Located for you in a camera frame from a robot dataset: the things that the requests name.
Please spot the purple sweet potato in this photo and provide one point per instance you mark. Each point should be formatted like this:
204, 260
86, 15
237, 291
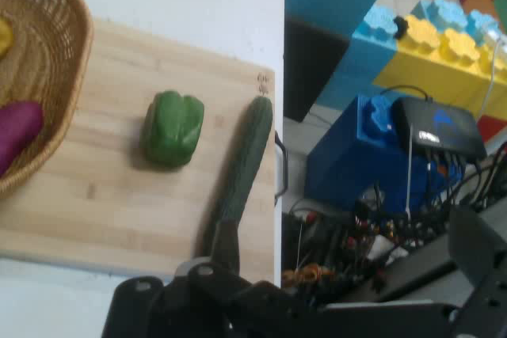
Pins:
20, 128

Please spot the yellow foam block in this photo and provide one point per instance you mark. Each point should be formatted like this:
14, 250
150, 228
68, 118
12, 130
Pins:
428, 77

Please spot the black plastic knob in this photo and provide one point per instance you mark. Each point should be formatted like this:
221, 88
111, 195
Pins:
401, 26

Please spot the long green cucumber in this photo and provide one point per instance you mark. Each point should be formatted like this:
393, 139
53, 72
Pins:
249, 148

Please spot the yellow round fruit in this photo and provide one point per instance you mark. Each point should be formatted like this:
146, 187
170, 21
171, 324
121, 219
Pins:
4, 37

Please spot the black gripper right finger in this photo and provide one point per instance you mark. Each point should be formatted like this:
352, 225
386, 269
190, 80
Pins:
475, 243

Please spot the light blue foam block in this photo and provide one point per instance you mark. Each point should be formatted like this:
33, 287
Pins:
439, 9
368, 57

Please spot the dark blue foam block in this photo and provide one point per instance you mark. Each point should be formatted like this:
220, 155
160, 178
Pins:
336, 168

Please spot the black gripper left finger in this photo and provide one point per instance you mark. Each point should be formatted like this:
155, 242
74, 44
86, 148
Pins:
226, 247

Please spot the wooden cutting board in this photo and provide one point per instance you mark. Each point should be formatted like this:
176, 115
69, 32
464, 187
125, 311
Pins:
119, 195

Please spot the black network router box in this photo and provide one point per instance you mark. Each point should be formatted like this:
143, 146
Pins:
435, 128

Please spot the woven wicker basket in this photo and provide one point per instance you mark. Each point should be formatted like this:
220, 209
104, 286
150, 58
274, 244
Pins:
59, 57

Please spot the green bell pepper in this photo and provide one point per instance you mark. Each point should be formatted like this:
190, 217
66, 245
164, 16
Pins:
172, 128

